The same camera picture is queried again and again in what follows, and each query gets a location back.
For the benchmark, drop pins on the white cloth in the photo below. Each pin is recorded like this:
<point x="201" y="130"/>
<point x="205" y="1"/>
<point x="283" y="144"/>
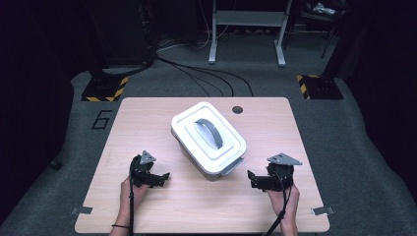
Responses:
<point x="323" y="9"/>

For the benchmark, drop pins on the white metal stand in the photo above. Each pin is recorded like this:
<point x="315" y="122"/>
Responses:
<point x="249" y="18"/>

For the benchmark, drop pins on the black wristband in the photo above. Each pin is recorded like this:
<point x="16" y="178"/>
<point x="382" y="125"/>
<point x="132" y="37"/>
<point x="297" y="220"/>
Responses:
<point x="119" y="225"/>

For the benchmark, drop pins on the small black floor object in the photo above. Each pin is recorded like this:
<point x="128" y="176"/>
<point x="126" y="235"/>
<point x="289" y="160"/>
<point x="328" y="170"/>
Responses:
<point x="55" y="165"/>

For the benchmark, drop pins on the black striped stand base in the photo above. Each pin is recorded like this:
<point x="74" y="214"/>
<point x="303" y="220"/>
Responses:
<point x="319" y="88"/>
<point x="103" y="88"/>

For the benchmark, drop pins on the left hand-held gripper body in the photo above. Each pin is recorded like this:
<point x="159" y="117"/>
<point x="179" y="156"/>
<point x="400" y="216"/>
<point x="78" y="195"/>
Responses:
<point x="140" y="172"/>

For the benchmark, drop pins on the dark metal rack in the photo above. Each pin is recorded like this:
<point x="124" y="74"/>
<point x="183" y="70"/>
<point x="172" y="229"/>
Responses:
<point x="314" y="19"/>

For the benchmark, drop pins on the person's left hand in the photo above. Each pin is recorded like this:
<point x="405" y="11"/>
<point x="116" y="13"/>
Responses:
<point x="126" y="198"/>

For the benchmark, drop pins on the person's right hand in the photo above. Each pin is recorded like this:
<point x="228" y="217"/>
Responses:
<point x="290" y="203"/>

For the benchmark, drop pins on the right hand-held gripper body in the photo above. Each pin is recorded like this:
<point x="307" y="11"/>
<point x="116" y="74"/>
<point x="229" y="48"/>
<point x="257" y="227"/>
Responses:
<point x="282" y="177"/>

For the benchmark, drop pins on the grey tape strip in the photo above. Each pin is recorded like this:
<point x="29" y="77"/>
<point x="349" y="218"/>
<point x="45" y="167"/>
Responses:
<point x="82" y="210"/>
<point x="324" y="211"/>

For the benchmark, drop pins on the black cabinet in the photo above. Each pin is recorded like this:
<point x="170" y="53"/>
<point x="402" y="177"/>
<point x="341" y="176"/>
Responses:
<point x="124" y="32"/>

